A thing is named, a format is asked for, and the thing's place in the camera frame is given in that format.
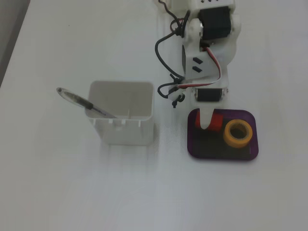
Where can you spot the clear ballpoint pen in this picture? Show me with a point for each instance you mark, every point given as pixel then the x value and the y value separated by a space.
pixel 79 99

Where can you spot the white plastic box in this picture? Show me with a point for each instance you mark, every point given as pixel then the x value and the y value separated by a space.
pixel 125 115

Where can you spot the purple plastic tray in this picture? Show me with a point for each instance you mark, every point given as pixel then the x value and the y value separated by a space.
pixel 222 149

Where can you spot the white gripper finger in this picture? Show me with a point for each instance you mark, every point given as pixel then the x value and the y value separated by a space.
pixel 206 119

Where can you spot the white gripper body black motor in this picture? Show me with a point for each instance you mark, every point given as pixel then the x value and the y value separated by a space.
pixel 208 95

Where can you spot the yellow tape roll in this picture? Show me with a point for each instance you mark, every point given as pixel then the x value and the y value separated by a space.
pixel 238 133

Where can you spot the red cube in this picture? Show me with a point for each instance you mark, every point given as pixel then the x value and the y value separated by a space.
pixel 215 122

